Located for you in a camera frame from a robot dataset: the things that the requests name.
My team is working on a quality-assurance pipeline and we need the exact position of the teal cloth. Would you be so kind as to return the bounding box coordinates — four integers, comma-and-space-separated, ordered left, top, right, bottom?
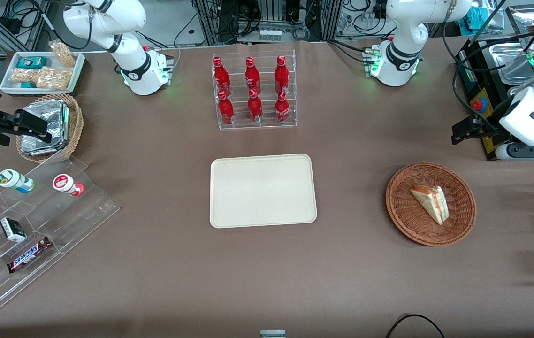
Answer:
465, 6, 501, 31

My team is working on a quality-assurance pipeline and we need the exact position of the black control box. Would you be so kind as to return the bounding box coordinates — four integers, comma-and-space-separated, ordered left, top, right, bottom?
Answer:
455, 35, 534, 161

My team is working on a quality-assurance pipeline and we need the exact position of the light tan wicker basket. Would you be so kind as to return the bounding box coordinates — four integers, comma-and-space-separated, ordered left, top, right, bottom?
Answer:
15, 93, 84, 164

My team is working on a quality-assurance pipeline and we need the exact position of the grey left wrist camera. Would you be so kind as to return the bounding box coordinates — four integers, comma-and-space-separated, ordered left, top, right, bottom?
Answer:
496, 142, 534, 161

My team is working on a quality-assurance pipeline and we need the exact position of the clear acrylic bottle rack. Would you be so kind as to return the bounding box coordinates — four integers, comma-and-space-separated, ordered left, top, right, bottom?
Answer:
212, 49, 298, 131

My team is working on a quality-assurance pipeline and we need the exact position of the red cola bottle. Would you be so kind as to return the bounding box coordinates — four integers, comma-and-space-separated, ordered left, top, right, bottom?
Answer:
213, 56, 231, 97
275, 91, 290, 124
274, 55, 290, 96
247, 89, 264, 123
244, 56, 261, 96
217, 90, 236, 125

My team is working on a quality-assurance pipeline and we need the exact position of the white rectangular snack tray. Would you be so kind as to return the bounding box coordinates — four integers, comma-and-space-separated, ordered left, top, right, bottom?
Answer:
0, 51, 86, 96

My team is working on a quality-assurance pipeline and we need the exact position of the silver foil container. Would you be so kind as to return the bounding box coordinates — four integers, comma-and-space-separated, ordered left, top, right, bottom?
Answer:
21, 99, 70, 156

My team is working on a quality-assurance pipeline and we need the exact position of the clear bag of snacks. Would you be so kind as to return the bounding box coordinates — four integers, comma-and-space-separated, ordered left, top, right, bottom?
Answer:
36, 66, 73, 91
11, 68, 38, 85
48, 40, 76, 68

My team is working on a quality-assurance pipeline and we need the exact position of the brown round wicker basket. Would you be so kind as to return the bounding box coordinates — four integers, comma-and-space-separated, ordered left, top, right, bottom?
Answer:
385, 162, 477, 247

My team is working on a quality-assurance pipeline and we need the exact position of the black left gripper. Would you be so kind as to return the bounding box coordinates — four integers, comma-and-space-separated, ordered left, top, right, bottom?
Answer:
451, 96, 514, 144

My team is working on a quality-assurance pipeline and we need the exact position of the red lid yoghurt cup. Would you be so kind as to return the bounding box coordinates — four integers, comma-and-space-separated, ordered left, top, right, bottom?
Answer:
52, 173, 85, 197

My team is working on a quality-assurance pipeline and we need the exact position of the green lid yoghurt cup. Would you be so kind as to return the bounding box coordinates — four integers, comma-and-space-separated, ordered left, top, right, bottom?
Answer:
0, 169, 36, 194

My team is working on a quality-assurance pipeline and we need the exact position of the snickers chocolate bar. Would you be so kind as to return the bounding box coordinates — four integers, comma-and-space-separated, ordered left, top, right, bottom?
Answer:
7, 236, 53, 275

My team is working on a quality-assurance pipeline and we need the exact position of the triangular sandwich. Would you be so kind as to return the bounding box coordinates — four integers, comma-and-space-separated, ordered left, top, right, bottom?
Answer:
410, 184, 450, 225

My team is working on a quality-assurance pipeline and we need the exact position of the beige plastic tray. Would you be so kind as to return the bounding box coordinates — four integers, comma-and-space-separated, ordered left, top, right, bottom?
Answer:
209, 154, 318, 229

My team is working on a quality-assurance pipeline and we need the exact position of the clear acrylic stepped shelf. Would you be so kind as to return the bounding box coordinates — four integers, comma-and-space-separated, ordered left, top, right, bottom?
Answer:
0, 156, 120, 320

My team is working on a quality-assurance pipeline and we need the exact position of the small black white carton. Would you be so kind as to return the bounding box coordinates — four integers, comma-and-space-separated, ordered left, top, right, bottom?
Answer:
0, 217, 27, 243

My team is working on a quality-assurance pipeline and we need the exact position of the black cable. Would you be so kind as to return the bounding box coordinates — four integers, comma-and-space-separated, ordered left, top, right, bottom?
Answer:
384, 313, 446, 338

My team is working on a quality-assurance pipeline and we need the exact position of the shiny metal tray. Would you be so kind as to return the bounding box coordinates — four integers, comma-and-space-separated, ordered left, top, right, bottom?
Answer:
488, 41, 534, 86

